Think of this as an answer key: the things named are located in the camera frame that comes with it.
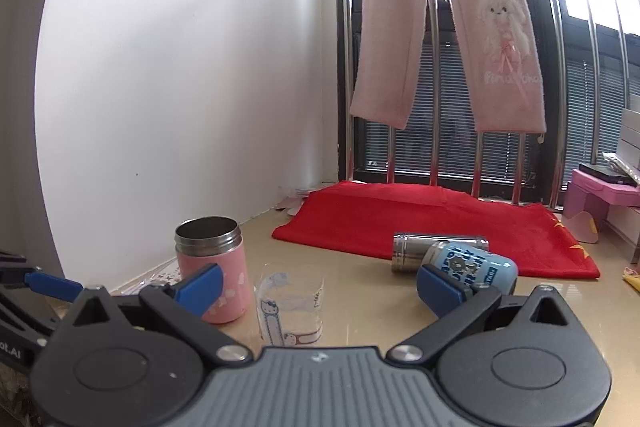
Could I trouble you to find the clear Hello Kitty plastic cup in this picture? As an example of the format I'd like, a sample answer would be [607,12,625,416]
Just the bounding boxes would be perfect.
[254,262,324,348]

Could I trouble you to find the blue printed thermos cup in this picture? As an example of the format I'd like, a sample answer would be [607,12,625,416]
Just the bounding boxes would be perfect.
[422,241,518,295]

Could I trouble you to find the pink thermos cup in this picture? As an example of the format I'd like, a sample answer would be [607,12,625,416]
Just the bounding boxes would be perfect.
[175,216,252,325]

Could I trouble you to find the plain steel thermos cup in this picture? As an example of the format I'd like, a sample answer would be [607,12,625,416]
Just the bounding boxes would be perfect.
[390,232,489,273]

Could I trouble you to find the red cloth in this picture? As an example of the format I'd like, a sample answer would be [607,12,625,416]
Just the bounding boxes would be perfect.
[272,181,600,280]

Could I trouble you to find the pink step stool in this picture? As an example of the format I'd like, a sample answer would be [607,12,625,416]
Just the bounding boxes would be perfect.
[563,169,639,225]

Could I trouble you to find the black box on stool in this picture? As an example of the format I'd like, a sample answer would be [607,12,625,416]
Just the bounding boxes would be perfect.
[578,162,637,187]

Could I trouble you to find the pink trousers on railing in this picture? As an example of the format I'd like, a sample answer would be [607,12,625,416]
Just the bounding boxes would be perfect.
[348,0,548,134]

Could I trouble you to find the steel window railing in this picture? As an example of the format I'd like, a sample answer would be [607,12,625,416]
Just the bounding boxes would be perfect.
[338,0,639,207]

